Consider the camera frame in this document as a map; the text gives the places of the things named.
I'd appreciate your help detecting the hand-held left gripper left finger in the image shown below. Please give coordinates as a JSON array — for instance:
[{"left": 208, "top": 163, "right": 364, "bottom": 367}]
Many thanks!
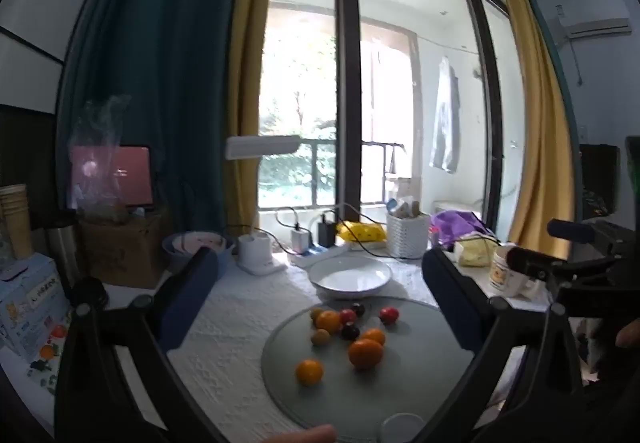
[{"left": 54, "top": 247, "right": 231, "bottom": 443}]

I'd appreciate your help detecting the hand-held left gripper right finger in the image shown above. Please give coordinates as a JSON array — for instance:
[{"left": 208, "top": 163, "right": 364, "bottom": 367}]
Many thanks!
[{"left": 415, "top": 249, "right": 586, "bottom": 443}]

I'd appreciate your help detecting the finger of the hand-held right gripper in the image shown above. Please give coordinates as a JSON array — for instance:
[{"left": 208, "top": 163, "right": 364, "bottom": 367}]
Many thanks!
[
  {"left": 506, "top": 247, "right": 616, "bottom": 285},
  {"left": 547, "top": 219, "right": 596, "bottom": 245}
]

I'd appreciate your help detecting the round grey glass tray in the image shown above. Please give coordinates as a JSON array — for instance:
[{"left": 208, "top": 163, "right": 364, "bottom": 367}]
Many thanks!
[{"left": 261, "top": 295, "right": 481, "bottom": 443}]

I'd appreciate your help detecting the white plate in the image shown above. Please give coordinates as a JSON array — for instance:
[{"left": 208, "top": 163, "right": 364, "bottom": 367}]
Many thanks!
[{"left": 308, "top": 255, "right": 393, "bottom": 300}]

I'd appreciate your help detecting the person's right hand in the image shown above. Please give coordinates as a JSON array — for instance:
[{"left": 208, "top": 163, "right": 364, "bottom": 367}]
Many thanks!
[{"left": 616, "top": 318, "right": 640, "bottom": 349}]

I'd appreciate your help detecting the person's left hand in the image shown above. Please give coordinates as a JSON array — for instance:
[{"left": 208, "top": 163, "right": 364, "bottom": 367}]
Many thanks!
[{"left": 262, "top": 424, "right": 338, "bottom": 443}]

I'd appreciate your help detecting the white printed mug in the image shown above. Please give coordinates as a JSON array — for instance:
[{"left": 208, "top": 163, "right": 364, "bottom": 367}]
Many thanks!
[{"left": 489, "top": 245, "right": 538, "bottom": 299}]

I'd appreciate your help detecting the blue bowl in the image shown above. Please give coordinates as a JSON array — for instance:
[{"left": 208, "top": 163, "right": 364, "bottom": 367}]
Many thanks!
[{"left": 161, "top": 231, "right": 236, "bottom": 269}]

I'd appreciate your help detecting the white bowl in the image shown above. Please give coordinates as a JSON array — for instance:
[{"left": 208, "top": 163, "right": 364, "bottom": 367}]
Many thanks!
[{"left": 167, "top": 232, "right": 226, "bottom": 254}]

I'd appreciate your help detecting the yellow packet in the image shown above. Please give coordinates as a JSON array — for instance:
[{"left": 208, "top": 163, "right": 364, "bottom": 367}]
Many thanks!
[{"left": 457, "top": 233, "right": 501, "bottom": 268}]

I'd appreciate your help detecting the white textured tablecloth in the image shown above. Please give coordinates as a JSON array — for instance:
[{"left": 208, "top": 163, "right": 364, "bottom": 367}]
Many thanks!
[{"left": 105, "top": 243, "right": 551, "bottom": 443}]

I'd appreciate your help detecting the black rectangular object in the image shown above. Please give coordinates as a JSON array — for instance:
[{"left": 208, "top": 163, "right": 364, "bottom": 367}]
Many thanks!
[{"left": 579, "top": 143, "right": 622, "bottom": 218}]

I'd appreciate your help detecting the white woven basket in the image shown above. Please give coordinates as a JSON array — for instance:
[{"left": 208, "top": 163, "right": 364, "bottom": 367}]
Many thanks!
[{"left": 386, "top": 212, "right": 431, "bottom": 260}]

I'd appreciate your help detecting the purple cloth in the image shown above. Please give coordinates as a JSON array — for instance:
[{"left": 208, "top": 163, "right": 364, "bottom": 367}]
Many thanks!
[{"left": 431, "top": 210, "right": 493, "bottom": 246}]

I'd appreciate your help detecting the cardboard box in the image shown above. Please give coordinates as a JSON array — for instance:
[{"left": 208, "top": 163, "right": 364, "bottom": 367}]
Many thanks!
[{"left": 77, "top": 208, "right": 168, "bottom": 289}]

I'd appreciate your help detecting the green panel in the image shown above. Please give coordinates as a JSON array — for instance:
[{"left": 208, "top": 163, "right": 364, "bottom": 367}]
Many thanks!
[{"left": 625, "top": 135, "right": 640, "bottom": 224}]

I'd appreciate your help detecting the yellow curtain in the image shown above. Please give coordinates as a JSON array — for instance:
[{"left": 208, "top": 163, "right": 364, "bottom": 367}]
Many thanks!
[
  {"left": 222, "top": 0, "right": 281, "bottom": 234},
  {"left": 485, "top": 0, "right": 576, "bottom": 249}
]

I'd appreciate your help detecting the yellow snack bag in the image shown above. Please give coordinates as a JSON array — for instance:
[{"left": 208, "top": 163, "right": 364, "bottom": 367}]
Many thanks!
[{"left": 336, "top": 221, "right": 388, "bottom": 244}]

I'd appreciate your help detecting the tablet with red screen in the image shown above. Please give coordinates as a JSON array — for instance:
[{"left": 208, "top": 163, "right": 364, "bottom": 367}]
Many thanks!
[{"left": 70, "top": 145, "right": 155, "bottom": 210}]

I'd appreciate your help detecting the white power strip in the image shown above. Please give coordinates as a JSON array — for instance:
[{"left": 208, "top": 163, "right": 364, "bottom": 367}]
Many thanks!
[{"left": 290, "top": 243, "right": 351, "bottom": 269}]

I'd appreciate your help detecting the dark metal flask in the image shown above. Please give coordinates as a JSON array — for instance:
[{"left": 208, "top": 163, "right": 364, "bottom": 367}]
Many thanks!
[{"left": 45, "top": 210, "right": 81, "bottom": 284}]

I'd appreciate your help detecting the black charger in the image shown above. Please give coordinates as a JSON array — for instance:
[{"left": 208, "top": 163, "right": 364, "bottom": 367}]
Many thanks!
[{"left": 317, "top": 218, "right": 338, "bottom": 248}]

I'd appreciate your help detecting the blue printed carton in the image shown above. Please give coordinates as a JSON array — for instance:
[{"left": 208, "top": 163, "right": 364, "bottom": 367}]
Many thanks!
[{"left": 0, "top": 255, "right": 73, "bottom": 381}]

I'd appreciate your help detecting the hanging white shirt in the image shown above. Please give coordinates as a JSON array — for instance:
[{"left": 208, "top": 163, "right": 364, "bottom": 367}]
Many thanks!
[{"left": 429, "top": 55, "right": 461, "bottom": 174}]

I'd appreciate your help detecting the white desk lamp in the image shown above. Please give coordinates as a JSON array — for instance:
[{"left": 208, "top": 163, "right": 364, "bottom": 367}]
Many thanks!
[{"left": 225, "top": 135, "right": 301, "bottom": 276}]

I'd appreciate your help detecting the balcony railing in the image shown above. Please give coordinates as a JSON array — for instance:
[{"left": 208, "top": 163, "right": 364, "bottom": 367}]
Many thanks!
[{"left": 260, "top": 138, "right": 406, "bottom": 208}]

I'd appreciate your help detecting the clear plastic bag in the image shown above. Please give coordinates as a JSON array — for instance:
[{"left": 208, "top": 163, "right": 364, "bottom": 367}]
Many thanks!
[{"left": 70, "top": 95, "right": 133, "bottom": 224}]

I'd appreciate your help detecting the stack of paper cups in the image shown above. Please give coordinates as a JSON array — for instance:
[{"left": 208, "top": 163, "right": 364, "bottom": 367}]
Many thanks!
[{"left": 0, "top": 184, "right": 33, "bottom": 260}]

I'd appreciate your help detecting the white air conditioner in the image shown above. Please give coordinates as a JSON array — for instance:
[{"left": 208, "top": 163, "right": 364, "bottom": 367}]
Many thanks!
[{"left": 555, "top": 0, "right": 632, "bottom": 41}]

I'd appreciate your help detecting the black charger cable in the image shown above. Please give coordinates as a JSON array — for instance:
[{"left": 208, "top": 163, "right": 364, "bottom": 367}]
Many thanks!
[
  {"left": 275, "top": 206, "right": 302, "bottom": 254},
  {"left": 320, "top": 203, "right": 401, "bottom": 258}
]

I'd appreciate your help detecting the dark window frame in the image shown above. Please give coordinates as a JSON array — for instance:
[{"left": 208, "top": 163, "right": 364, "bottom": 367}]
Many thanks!
[{"left": 332, "top": 0, "right": 506, "bottom": 234}]

